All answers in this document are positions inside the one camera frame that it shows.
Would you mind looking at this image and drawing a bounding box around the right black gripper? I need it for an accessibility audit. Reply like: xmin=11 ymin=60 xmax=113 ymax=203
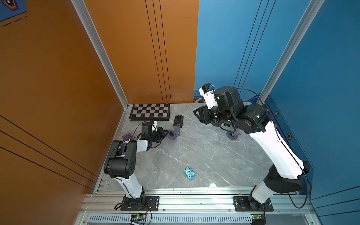
xmin=191 ymin=103 xmax=235 ymax=126

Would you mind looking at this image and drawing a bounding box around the black phone stand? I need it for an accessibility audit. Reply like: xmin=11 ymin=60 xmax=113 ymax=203
xmin=173 ymin=114 xmax=184 ymax=128

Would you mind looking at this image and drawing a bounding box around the aluminium corner post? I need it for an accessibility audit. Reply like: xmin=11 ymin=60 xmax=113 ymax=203
xmin=71 ymin=0 xmax=129 ymax=109
xmin=256 ymin=0 xmax=324 ymax=105

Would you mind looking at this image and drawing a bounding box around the black white chessboard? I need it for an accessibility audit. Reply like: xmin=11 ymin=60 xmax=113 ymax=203
xmin=129 ymin=104 xmax=171 ymax=122

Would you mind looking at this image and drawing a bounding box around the left green circuit board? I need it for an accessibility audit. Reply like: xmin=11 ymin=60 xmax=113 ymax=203
xmin=129 ymin=214 xmax=147 ymax=225

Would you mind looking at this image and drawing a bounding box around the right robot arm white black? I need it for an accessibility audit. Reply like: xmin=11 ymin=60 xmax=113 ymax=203
xmin=193 ymin=83 xmax=310 ymax=211

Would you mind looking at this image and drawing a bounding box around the aluminium front rail frame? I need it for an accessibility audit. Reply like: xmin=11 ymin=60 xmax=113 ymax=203
xmin=75 ymin=187 xmax=321 ymax=225

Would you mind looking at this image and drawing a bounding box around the grey round stand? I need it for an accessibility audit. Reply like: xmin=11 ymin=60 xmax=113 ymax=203
xmin=226 ymin=125 xmax=240 ymax=140
xmin=167 ymin=124 xmax=181 ymax=140

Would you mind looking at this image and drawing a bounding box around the purple cube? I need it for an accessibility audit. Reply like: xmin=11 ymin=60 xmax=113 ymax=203
xmin=122 ymin=133 xmax=134 ymax=142

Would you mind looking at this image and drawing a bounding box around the left aluminium corner post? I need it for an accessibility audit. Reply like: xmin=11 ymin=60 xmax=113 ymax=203
xmin=71 ymin=0 xmax=129 ymax=109

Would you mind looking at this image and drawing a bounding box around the right circuit board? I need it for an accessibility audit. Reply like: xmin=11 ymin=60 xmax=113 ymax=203
xmin=251 ymin=214 xmax=266 ymax=225

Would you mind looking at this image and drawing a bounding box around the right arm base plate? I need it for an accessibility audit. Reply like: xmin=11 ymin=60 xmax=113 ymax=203
xmin=232 ymin=196 xmax=274 ymax=212

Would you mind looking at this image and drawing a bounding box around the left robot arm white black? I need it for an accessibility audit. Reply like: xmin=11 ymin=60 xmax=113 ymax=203
xmin=103 ymin=121 xmax=169 ymax=211

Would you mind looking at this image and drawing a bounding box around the right aluminium corner post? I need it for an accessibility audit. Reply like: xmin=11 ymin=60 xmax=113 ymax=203
xmin=256 ymin=0 xmax=324 ymax=105

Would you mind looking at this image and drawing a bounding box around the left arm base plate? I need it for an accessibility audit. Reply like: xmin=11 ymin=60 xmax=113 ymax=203
xmin=120 ymin=196 xmax=160 ymax=212

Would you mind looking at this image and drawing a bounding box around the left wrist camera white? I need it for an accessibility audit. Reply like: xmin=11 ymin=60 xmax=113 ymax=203
xmin=151 ymin=121 xmax=158 ymax=132

